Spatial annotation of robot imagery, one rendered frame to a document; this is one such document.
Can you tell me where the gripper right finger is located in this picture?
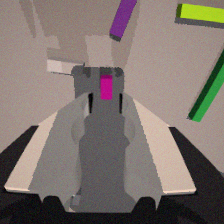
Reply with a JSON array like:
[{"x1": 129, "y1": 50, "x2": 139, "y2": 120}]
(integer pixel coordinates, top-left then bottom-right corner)
[{"x1": 120, "y1": 92, "x2": 224, "y2": 224}]

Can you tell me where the magenta rod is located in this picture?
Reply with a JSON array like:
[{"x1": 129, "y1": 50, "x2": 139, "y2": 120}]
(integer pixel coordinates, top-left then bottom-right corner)
[{"x1": 101, "y1": 75, "x2": 112, "y2": 100}]

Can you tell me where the purple rod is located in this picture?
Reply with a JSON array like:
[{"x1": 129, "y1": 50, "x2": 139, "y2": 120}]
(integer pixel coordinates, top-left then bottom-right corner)
[{"x1": 109, "y1": 0, "x2": 137, "y2": 38}]

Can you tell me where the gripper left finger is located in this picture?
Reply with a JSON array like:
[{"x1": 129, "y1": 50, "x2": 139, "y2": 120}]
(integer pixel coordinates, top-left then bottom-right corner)
[{"x1": 0, "y1": 92, "x2": 93, "y2": 220}]

